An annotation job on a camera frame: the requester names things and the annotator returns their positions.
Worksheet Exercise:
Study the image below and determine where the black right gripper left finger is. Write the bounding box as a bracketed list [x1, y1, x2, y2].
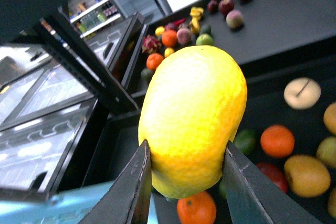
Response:
[79, 140, 152, 224]

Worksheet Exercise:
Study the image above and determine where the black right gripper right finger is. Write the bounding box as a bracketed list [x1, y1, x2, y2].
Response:
[222, 141, 320, 223]

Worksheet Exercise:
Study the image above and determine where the yellow lemon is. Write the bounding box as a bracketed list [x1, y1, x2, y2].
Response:
[138, 46, 247, 200]

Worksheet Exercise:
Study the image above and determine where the green apple on far shelf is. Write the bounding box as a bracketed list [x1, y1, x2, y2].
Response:
[196, 33, 214, 46]

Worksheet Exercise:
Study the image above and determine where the orange on far shelf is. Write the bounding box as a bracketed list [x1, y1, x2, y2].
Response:
[162, 30, 177, 48]

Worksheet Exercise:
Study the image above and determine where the beverage shelf at left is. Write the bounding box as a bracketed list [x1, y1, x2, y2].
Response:
[68, 0, 122, 38]

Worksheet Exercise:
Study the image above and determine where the light blue shopping basket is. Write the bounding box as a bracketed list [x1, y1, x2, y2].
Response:
[0, 180, 158, 224]

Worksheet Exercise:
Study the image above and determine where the green lime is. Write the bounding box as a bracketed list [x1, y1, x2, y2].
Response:
[233, 129, 257, 155]

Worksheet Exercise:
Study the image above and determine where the yellow mango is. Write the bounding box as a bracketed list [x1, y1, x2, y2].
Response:
[284, 155, 331, 198]

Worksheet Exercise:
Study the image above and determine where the orange fruit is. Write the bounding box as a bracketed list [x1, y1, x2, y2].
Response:
[260, 124, 295, 158]

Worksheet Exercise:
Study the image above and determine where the white pear with stem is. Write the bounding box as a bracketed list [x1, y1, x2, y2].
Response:
[283, 77, 321, 110]

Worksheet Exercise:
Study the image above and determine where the glass freezer chest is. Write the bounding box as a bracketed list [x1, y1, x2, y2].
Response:
[1, 45, 104, 193]

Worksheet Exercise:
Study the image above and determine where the pink dragon fruit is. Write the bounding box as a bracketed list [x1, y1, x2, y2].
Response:
[142, 35, 162, 54]

